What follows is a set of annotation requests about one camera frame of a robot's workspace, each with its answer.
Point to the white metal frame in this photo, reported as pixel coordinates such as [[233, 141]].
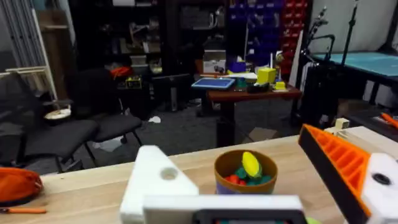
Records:
[[40, 56]]

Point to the orange soft bag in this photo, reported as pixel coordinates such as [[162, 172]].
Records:
[[17, 185]]

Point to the brown wooden side table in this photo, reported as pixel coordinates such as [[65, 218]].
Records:
[[248, 95]]

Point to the white orange left gripper right finger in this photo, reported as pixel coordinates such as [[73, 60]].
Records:
[[348, 161]]

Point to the black pole stand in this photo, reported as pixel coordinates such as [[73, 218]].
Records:
[[349, 34]]

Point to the teal-topped table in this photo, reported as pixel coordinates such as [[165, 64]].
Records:
[[367, 63]]

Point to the bare white left gripper left finger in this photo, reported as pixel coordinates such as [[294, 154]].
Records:
[[149, 186]]

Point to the large yellow box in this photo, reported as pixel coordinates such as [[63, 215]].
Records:
[[266, 75]]

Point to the brown tub with toys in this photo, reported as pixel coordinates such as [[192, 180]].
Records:
[[231, 165]]

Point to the black padded chair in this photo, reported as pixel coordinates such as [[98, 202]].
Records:
[[59, 137], [115, 124]]

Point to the green toy vegetable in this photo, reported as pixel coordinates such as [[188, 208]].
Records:
[[312, 221]]

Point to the black storage shelf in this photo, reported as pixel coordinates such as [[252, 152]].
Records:
[[149, 34]]

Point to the white bowl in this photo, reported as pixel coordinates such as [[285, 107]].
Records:
[[57, 114]]

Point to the white cardboard box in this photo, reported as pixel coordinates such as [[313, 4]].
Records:
[[214, 62]]

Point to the brown cardboard piece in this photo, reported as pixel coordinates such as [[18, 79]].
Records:
[[262, 134]]

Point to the blue flat tray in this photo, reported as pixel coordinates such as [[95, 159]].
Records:
[[213, 83]]

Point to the orange tool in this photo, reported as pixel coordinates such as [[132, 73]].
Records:
[[390, 119]]

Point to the small pale wooden block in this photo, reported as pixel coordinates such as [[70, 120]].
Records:
[[342, 123]]

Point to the small yellow box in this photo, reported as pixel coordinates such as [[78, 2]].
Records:
[[280, 86]]

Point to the purple box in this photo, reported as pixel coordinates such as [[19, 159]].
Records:
[[237, 67]]

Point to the blue storage bin rack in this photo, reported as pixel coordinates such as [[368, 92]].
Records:
[[258, 28]]

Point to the red storage bin rack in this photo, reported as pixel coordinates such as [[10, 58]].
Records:
[[292, 31]]

